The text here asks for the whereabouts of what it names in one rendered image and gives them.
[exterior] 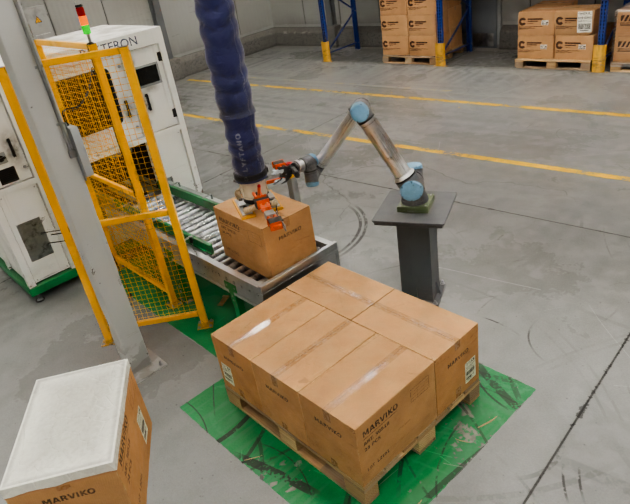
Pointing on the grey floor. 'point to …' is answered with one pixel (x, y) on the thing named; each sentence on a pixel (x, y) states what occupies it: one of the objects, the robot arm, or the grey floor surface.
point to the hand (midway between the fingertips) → (274, 179)
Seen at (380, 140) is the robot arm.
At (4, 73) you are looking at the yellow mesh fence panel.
